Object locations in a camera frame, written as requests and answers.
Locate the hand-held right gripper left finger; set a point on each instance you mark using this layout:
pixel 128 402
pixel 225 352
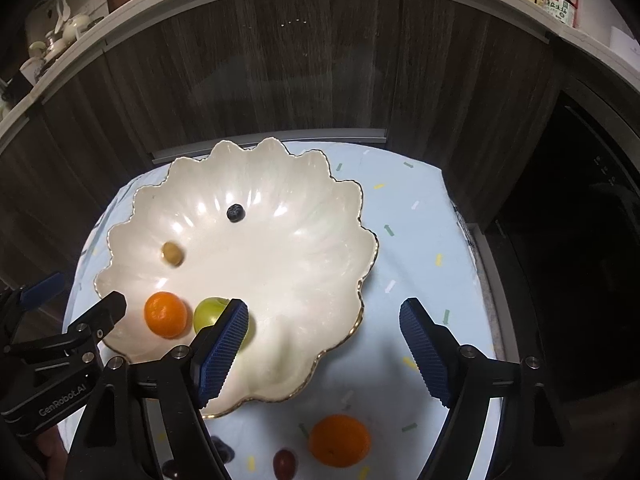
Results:
pixel 222 355

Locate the light blue patterned cloth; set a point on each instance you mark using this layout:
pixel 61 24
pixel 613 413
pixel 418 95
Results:
pixel 425 240

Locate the tan longan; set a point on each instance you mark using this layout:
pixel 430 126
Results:
pixel 172 254

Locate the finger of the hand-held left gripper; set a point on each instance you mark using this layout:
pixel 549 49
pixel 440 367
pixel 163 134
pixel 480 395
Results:
pixel 105 315
pixel 42 290

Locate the orange tangerine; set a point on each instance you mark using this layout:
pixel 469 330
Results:
pixel 166 315
pixel 340 441

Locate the red grape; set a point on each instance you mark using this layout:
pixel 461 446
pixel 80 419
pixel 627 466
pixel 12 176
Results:
pixel 284 462
pixel 170 469

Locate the white teapot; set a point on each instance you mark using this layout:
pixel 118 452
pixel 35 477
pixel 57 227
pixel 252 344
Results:
pixel 77 26

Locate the wooden kitchen cabinet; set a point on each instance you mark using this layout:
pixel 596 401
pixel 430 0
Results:
pixel 250 60

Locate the white scalloped bowl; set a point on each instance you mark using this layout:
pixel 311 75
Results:
pixel 290 260

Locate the dark soy sauce bottle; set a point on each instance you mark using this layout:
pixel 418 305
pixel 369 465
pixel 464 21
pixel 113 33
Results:
pixel 557 5

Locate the blueberry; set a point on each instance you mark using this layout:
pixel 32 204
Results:
pixel 236 213

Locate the green apple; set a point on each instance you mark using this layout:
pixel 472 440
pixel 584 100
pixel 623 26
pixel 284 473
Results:
pixel 207 312

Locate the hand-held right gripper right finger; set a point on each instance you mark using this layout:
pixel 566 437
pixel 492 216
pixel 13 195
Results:
pixel 425 350

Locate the person's left hand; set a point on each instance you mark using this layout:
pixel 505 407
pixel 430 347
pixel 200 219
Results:
pixel 51 452

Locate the black built-in dishwasher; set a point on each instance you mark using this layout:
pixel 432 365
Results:
pixel 575 260

